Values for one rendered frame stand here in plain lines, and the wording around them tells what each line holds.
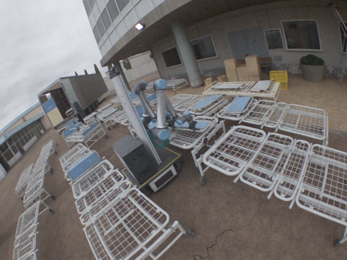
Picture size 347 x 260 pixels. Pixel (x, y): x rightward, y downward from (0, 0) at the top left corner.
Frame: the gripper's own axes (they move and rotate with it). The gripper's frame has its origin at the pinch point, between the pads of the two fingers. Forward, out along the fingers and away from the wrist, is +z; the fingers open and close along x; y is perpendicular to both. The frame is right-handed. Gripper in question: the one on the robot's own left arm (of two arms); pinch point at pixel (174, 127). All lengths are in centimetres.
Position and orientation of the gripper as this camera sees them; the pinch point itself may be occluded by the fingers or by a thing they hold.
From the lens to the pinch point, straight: 240.8
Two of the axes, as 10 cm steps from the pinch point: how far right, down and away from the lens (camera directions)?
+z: 4.3, 7.1, 5.6
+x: 5.3, -7.0, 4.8
